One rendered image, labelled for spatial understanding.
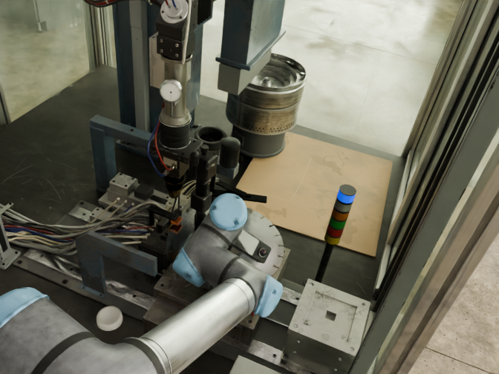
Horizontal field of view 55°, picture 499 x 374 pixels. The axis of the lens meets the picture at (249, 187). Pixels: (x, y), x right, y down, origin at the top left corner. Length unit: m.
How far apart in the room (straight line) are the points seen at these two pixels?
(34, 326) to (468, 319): 2.33
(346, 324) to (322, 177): 0.80
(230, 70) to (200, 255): 0.65
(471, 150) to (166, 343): 0.51
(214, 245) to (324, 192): 0.99
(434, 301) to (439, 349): 1.74
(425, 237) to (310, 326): 0.53
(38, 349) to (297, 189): 1.37
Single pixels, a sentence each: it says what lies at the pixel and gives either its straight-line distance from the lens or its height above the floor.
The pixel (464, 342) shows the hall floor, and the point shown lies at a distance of 2.64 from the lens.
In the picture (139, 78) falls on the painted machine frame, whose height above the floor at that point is 1.09.
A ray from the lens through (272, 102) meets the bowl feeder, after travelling 1.80.
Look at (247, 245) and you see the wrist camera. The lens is 1.14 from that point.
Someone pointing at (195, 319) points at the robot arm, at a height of 1.30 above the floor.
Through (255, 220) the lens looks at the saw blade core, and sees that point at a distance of 1.43.
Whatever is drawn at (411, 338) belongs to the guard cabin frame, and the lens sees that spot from 0.89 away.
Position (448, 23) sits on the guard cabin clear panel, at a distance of 2.03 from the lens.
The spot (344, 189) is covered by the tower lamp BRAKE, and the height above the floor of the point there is 1.16.
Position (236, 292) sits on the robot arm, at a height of 1.26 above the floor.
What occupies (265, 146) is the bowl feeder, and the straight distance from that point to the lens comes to 1.96.
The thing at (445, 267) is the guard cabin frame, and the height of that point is 1.44.
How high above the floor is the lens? 1.94
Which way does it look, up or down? 40 degrees down
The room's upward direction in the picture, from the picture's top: 8 degrees clockwise
